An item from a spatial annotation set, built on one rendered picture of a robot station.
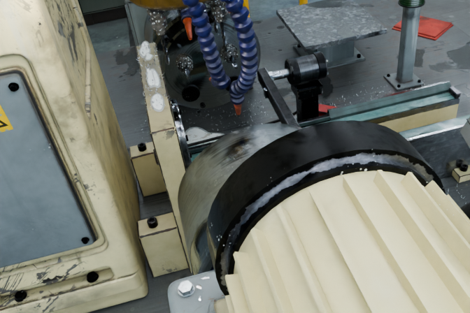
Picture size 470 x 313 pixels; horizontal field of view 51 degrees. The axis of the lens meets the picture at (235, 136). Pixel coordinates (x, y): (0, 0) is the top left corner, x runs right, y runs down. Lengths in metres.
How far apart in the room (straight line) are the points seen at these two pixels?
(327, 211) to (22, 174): 0.53
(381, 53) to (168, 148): 0.96
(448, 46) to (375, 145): 1.32
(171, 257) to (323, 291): 0.70
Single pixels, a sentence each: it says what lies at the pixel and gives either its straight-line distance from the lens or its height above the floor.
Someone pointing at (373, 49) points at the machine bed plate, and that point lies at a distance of 1.61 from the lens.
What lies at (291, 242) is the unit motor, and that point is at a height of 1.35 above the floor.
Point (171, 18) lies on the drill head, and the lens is 1.08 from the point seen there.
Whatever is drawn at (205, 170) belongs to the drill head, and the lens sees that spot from 0.67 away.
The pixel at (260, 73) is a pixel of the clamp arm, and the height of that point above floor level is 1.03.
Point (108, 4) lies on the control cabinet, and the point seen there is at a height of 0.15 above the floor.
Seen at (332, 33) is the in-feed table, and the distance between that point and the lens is 1.45.
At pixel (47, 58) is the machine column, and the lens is 0.65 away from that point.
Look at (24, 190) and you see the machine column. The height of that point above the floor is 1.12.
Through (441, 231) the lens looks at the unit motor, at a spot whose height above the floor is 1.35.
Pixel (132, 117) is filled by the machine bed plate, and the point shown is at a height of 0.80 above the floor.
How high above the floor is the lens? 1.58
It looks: 38 degrees down
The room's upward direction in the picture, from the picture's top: 9 degrees counter-clockwise
